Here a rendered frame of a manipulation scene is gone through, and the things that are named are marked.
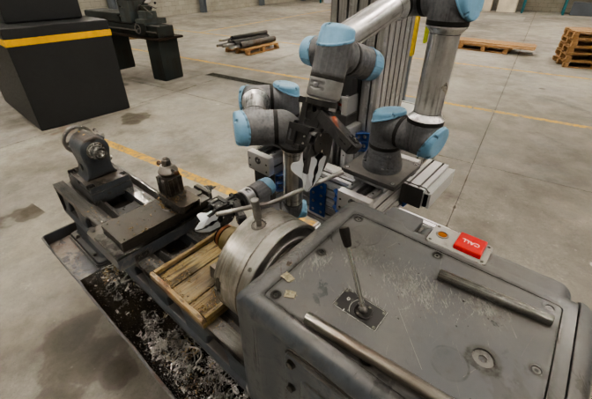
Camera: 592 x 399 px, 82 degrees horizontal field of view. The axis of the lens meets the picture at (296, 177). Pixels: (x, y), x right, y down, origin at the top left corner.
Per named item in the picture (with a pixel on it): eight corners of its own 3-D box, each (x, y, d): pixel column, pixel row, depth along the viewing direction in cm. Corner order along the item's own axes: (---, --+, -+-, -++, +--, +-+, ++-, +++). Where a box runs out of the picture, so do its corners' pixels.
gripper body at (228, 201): (208, 218, 123) (233, 204, 131) (223, 228, 118) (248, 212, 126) (204, 201, 119) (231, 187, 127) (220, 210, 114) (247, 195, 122)
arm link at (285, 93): (301, 115, 150) (301, 84, 143) (270, 116, 149) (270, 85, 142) (299, 107, 160) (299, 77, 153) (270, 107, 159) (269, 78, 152)
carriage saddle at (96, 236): (221, 213, 155) (220, 203, 152) (122, 272, 124) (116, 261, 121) (183, 189, 171) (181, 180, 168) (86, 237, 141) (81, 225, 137)
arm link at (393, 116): (381, 133, 134) (386, 99, 127) (411, 144, 126) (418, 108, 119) (362, 141, 127) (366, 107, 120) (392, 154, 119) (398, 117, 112)
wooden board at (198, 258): (282, 263, 128) (281, 255, 126) (203, 329, 104) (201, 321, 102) (229, 230, 144) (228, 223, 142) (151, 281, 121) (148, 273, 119)
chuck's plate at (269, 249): (321, 275, 113) (318, 203, 95) (255, 350, 95) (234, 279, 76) (314, 269, 115) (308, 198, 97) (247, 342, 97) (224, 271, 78)
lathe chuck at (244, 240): (314, 269, 115) (308, 198, 97) (247, 342, 97) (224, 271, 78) (293, 257, 120) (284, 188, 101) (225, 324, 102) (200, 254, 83)
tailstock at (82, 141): (135, 187, 174) (119, 134, 159) (95, 203, 161) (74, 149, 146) (107, 167, 191) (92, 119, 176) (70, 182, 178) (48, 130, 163)
